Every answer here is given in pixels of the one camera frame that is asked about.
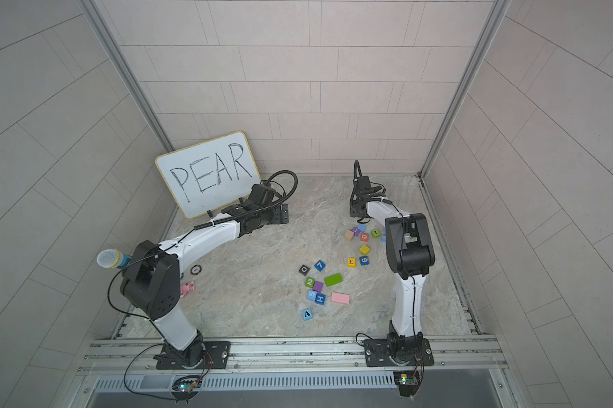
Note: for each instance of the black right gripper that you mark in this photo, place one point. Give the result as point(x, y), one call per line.
point(357, 207)

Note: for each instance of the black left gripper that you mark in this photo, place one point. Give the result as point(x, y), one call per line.
point(277, 213)

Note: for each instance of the blue A block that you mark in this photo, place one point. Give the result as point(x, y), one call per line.
point(307, 314)

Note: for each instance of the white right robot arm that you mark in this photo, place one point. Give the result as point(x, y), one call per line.
point(409, 250)

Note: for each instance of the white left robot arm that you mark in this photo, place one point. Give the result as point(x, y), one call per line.
point(152, 279)

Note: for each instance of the whiteboard with PEAR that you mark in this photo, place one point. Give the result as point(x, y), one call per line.
point(209, 175)

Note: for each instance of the tan wooden block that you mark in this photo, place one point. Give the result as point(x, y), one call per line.
point(348, 235)

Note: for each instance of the yellow plain block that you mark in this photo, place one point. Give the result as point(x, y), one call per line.
point(364, 250)

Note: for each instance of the black O block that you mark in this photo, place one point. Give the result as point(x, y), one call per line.
point(304, 270)

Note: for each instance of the blue 7 block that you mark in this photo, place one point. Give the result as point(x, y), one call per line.
point(320, 265)

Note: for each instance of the green 2 block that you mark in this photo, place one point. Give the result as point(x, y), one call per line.
point(310, 282)

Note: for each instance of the green rectangular block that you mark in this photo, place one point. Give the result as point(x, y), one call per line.
point(332, 280)

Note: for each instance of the purple small block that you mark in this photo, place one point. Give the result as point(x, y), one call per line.
point(318, 286)

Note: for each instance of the light blue S block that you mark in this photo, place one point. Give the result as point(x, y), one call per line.
point(312, 295)

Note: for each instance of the blue H block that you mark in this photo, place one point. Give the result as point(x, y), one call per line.
point(320, 299)

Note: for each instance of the pink rectangular block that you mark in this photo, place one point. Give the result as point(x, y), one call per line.
point(340, 298)

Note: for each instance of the pink pig toy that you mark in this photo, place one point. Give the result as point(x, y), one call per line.
point(186, 288)

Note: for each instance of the toy microphone on stand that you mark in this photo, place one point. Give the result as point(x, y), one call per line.
point(112, 258)

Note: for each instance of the right green circuit board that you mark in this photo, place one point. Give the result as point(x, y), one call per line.
point(407, 383)

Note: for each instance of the green circuit board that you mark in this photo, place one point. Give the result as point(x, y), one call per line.
point(185, 388)
point(407, 383)

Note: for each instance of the left green circuit board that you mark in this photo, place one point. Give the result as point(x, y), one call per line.
point(185, 388)

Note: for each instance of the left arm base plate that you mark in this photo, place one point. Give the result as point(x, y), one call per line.
point(199, 355)

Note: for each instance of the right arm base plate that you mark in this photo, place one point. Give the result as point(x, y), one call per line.
point(406, 352)

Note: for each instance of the aluminium front rail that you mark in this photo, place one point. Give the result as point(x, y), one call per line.
point(345, 354)

